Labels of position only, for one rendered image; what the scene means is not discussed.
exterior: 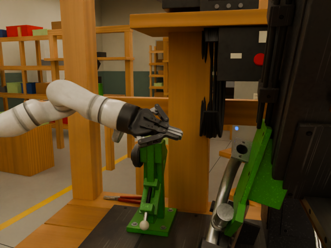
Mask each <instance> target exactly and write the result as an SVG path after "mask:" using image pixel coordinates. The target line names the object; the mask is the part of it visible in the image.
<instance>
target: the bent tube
mask: <svg viewBox="0 0 331 248"><path fill-rule="evenodd" d="M242 142H243V143H244V144H243V143H242ZM252 143H253V142H251V141H248V140H244V139H241V138H238V137H236V138H235V142H234V146H233V150H232V154H231V157H230V159H229V161H228V163H227V166H226V169H225V171H224V174H223V177H222V180H221V183H220V187H219V190H218V194H217V197H216V201H215V205H214V209H213V213H212V217H213V216H214V215H215V213H216V211H217V208H218V206H219V205H220V204H223V203H226V204H227V203H228V198H229V195H230V191H231V187H232V184H233V181H234V178H235V176H236V173H237V171H238V169H239V167H240V165H241V163H242V162H245V163H248V161H249V157H250V152H251V148H252ZM212 217H211V218H212ZM220 234H221V232H220V231H217V230H215V229H214V228H213V227H212V225H211V222H210V225H209V229H208V232H207V236H206V241H207V242H210V243H213V244H216V245H218V242H219V238H220Z"/></svg>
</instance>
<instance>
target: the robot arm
mask: <svg viewBox="0 0 331 248"><path fill-rule="evenodd" d="M46 95H47V98H48V100H49V101H46V102H40V101H38V100H36V99H30V100H28V101H25V102H24V103H21V104H19V105H17V106H15V107H13V108H11V109H9V110H7V111H5V112H3V113H1V114H0V137H14V136H18V135H22V134H24V133H26V132H28V131H30V130H32V129H34V128H36V127H38V126H39V125H41V124H43V123H47V122H52V121H55V120H59V119H62V118H66V117H68V116H70V115H72V114H74V113H75V112H76V111H77V112H78V113H79V114H80V115H81V116H83V117H84V118H86V119H88V120H91V121H94V122H97V123H99V124H102V125H104V126H106V127H109V128H112V129H114V131H113V135H112V141H113V142H116V143H119V142H120V140H121V138H122V137H123V135H124V133H126V134H131V135H132V136H133V137H134V138H137V141H138V147H139V148H144V147H147V146H151V145H154V144H157V143H160V142H161V141H162V140H163V139H164V138H165V137H166V138H170V139H173V140H176V141H178V140H181V139H182V136H183V132H182V131H181V129H179V128H176V127H173V126H170V125H169V118H168V116H167V115H166V114H165V112H164V111H163V109H162V108H161V107H160V105H159V104H155V107H153V108H151V109H148V108H140V107H138V106H136V105H133V104H130V103H126V102H123V101H120V100H117V99H111V98H108V97H105V96H101V95H98V94H94V93H92V92H90V91H88V90H87V89H85V88H83V87H81V86H79V85H78V84H76V83H73V82H71V81H68V80H55V81H53V82H51V83H50V84H49V85H48V86H47V89H46ZM154 115H156V116H157V115H158V117H159V118H160V119H161V120H160V119H157V118H156V117H155V116H154ZM149 135H151V136H149ZM145 136H149V137H146V138H145Z"/></svg>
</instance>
